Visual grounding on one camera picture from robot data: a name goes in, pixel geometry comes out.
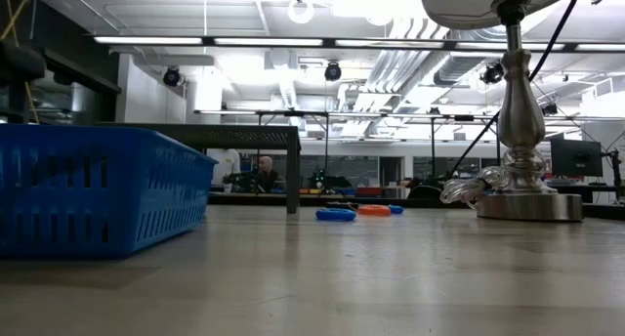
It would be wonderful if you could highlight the person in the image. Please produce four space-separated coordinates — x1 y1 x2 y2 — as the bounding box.
208 147 242 187
255 154 283 194

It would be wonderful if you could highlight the black ceiling spotlight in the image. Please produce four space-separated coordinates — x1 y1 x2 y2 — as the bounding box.
479 61 506 86
161 65 184 88
323 61 343 82

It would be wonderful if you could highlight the long ceiling light bar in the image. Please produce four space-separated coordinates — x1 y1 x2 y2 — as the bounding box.
92 34 625 53

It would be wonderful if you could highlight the silver lamp white shade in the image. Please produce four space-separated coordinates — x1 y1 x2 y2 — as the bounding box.
422 0 585 224

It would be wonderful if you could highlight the blue slotted plastic basket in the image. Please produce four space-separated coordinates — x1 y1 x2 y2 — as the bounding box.
0 122 219 260

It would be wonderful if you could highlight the black computer monitor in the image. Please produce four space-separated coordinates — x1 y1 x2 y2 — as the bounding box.
550 137 604 179

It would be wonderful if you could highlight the orange spiral coil keychain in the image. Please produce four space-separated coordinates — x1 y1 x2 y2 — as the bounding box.
356 203 394 218

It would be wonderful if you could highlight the black background rig frame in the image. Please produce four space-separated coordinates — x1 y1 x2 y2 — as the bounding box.
193 108 502 200

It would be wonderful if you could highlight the white ring light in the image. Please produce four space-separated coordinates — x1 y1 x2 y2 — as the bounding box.
286 0 316 26

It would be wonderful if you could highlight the clear lamp cord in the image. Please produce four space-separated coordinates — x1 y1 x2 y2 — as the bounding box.
438 149 512 211

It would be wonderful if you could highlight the black cable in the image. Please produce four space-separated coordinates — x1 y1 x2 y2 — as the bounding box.
445 0 587 181

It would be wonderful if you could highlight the yellow extension cable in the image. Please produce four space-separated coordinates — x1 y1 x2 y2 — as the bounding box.
0 0 41 125

